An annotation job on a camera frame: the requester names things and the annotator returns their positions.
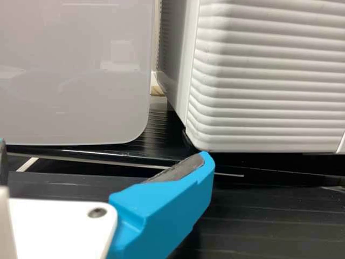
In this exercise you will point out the white incubator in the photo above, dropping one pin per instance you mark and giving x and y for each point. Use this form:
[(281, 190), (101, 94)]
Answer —
[(175, 67)]

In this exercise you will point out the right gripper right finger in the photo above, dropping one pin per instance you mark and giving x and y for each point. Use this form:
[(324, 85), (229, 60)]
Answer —
[(161, 210)]

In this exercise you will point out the white box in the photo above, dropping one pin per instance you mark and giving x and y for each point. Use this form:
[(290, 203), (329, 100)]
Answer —
[(75, 67)]

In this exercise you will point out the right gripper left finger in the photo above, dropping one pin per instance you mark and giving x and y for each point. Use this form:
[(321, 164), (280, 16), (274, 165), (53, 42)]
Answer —
[(3, 164)]

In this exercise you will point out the incubator door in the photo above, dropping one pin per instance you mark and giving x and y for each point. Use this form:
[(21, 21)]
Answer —
[(269, 81)]

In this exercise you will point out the black platform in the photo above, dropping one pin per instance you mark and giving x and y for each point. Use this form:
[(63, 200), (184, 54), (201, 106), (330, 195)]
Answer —
[(269, 229)]

